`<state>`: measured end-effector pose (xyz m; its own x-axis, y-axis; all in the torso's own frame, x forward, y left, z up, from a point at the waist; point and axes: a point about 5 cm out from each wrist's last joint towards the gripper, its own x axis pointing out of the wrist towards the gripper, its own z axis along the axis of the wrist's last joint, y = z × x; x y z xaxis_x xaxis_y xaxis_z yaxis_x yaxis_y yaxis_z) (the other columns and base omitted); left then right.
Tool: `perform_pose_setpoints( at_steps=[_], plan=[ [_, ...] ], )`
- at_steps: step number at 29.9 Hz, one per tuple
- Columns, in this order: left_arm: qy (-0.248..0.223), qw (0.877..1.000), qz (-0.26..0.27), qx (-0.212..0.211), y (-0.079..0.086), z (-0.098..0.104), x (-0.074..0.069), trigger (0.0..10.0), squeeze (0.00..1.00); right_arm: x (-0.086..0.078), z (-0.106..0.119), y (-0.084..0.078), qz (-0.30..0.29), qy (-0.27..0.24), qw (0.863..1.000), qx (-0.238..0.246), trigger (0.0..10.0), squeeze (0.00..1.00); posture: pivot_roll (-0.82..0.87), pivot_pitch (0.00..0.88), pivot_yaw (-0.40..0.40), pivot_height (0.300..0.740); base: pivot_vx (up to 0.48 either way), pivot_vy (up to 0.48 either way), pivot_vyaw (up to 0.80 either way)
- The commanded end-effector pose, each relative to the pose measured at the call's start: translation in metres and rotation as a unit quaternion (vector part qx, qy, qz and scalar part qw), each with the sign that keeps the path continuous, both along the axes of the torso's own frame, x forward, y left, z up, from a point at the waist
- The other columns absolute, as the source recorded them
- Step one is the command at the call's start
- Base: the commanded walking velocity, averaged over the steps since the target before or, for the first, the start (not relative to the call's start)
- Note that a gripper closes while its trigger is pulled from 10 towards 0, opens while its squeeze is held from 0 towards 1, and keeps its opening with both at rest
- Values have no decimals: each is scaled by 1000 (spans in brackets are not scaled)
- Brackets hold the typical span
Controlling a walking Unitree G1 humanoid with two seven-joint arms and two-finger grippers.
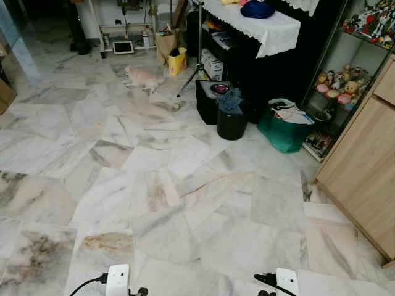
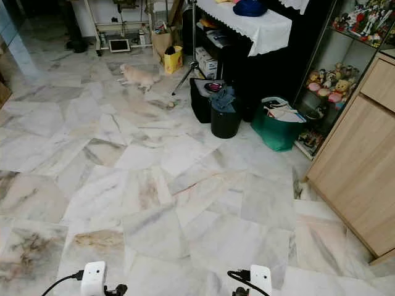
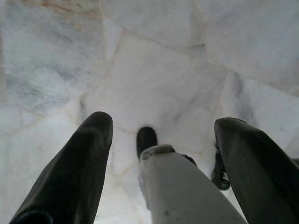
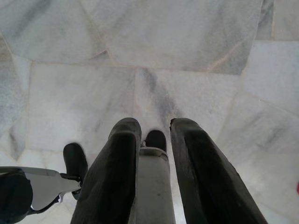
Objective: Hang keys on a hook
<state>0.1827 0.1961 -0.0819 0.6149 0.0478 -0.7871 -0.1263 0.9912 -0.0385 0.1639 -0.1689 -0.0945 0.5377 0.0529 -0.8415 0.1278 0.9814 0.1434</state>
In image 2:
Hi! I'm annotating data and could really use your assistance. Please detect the white framed tablet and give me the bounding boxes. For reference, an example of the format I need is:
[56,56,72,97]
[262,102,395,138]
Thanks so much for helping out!
[109,39,130,53]

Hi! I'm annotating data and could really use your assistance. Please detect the glass display cabinet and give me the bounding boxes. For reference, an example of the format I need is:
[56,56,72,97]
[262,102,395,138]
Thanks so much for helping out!
[293,0,395,160]

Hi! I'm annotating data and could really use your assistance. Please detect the black tripod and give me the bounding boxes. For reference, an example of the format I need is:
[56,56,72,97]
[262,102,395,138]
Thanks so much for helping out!
[172,0,202,96]

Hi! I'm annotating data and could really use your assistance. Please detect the white papers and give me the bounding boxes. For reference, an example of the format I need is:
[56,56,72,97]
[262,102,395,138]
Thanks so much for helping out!
[264,102,306,123]

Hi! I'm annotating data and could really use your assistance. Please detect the dark blue cap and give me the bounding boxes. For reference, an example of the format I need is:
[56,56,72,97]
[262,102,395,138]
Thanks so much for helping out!
[233,0,268,18]

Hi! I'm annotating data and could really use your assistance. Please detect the brown wooden furniture corner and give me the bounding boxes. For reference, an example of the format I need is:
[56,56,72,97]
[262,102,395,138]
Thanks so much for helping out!
[0,81,13,107]

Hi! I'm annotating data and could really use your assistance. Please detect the black square box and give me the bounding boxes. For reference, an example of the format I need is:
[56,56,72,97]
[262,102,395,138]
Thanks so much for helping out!
[189,78,225,124]

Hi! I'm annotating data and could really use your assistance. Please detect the white cardboard box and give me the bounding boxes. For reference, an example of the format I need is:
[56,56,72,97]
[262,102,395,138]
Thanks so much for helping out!
[194,47,218,80]

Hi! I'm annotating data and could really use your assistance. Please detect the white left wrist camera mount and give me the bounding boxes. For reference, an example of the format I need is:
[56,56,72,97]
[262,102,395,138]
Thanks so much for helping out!
[80,261,107,296]

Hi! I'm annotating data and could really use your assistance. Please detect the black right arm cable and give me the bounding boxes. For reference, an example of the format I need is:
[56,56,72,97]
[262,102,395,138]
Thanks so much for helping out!
[227,269,269,296]

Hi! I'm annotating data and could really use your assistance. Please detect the grey blue cloth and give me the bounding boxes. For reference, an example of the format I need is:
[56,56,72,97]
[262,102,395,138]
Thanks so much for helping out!
[209,86,236,113]

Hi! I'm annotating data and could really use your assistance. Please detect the white lace tablecloth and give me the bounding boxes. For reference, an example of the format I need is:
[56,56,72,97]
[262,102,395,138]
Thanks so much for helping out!
[196,0,293,57]

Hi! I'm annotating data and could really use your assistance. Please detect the yellow paper bag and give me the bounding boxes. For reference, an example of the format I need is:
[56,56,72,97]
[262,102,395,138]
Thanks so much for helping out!
[164,46,184,75]

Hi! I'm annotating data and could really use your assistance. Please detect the small cream dog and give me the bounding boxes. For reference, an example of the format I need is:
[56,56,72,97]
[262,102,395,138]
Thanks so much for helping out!
[117,63,162,93]

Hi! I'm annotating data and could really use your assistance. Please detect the brown teddy bear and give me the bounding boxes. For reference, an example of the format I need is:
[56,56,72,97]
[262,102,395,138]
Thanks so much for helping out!
[332,78,351,102]

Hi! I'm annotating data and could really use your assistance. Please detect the black stand base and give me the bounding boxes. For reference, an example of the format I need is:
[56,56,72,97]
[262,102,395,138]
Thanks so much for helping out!
[59,0,90,53]

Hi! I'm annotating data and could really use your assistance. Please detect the brown paper bag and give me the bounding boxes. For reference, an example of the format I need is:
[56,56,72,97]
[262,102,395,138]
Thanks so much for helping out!
[151,26,177,62]

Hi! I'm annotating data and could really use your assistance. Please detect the green shopping bag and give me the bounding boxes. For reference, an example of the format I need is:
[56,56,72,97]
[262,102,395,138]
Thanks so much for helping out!
[251,97,307,152]

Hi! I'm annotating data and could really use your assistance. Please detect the black table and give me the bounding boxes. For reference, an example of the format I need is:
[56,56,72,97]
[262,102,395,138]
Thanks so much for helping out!
[182,0,337,119]

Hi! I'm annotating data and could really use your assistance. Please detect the black round bin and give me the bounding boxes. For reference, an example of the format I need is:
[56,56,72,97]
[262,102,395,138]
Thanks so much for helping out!
[210,105,242,139]

